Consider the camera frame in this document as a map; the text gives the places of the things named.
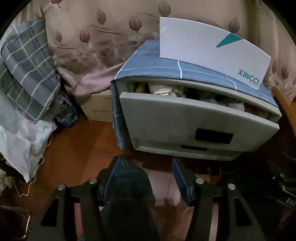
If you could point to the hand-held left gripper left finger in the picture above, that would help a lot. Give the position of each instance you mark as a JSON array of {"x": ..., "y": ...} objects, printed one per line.
[{"x": 113, "y": 176}]

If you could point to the blue checked cover cloth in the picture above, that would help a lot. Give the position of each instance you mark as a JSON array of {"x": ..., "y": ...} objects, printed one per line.
[{"x": 143, "y": 62}]

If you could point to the grey drawer cabinet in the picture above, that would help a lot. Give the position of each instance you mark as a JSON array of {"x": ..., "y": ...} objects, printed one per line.
[{"x": 161, "y": 150}]

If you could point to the pink cloth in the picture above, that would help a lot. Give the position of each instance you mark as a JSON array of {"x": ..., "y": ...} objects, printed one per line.
[{"x": 161, "y": 187}]

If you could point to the blue printed bag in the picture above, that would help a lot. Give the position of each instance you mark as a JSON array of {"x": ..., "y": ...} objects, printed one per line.
[{"x": 67, "y": 113}]

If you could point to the white plastic bag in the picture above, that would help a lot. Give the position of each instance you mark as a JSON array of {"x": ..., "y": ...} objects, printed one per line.
[{"x": 16, "y": 143}]

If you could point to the leaf-print curtain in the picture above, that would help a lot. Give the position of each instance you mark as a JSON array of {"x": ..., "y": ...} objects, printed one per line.
[{"x": 104, "y": 58}]

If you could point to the dark plaid cloth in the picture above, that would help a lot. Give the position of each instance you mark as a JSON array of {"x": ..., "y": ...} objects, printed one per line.
[{"x": 131, "y": 190}]

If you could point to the cream cloth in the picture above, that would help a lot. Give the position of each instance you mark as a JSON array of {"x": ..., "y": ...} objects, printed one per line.
[{"x": 161, "y": 89}]

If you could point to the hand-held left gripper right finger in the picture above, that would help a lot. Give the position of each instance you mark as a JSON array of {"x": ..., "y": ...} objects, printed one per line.
[{"x": 180, "y": 180}]

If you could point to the cardboard box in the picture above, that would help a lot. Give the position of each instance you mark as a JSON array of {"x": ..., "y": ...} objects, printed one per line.
[{"x": 99, "y": 109}]

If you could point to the grey plaid blanket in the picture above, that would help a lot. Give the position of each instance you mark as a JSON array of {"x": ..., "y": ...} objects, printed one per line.
[{"x": 27, "y": 69}]

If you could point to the white box with teal triangle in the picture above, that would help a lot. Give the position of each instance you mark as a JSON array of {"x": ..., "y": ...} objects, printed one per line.
[{"x": 196, "y": 41}]

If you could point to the wooden furniture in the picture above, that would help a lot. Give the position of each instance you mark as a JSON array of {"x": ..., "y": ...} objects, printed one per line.
[{"x": 285, "y": 102}]

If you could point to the crumpled pale plastic bag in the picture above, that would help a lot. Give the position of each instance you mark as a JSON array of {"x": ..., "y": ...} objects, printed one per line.
[{"x": 4, "y": 180}]

